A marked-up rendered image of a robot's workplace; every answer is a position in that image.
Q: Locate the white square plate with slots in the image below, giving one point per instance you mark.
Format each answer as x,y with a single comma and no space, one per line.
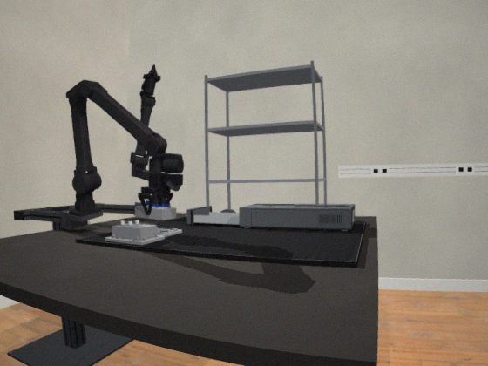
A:
136,242

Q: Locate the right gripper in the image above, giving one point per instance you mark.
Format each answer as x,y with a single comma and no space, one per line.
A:
147,191

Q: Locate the white block with round holes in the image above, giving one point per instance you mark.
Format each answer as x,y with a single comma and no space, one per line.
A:
156,214
132,232

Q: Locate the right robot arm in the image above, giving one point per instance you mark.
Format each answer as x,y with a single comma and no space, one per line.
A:
83,182

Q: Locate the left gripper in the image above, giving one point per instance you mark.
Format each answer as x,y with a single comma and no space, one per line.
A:
152,77

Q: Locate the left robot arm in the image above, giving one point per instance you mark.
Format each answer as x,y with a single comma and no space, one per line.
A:
146,110

